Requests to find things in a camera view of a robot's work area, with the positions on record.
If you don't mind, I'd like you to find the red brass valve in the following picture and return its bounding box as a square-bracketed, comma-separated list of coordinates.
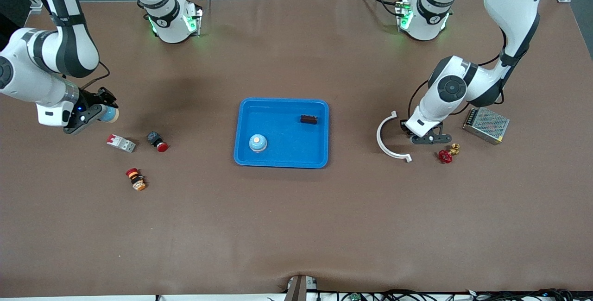
[438, 143, 461, 164]

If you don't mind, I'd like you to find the white curved plastic clamp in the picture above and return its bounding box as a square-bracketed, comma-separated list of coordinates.
[376, 111, 413, 163]

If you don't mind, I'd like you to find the white red circuit breaker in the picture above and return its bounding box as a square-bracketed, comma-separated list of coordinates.
[106, 134, 137, 153]

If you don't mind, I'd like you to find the metal mesh power supply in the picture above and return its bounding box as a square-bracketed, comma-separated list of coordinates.
[462, 106, 511, 145]

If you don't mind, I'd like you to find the red button black blue body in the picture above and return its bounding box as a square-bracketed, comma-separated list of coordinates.
[146, 131, 169, 153]

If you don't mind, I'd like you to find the red button orange yellow body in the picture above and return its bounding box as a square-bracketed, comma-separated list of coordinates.
[125, 168, 147, 192]

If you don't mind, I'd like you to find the blue plastic tray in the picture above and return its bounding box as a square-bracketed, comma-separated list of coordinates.
[233, 98, 330, 169]

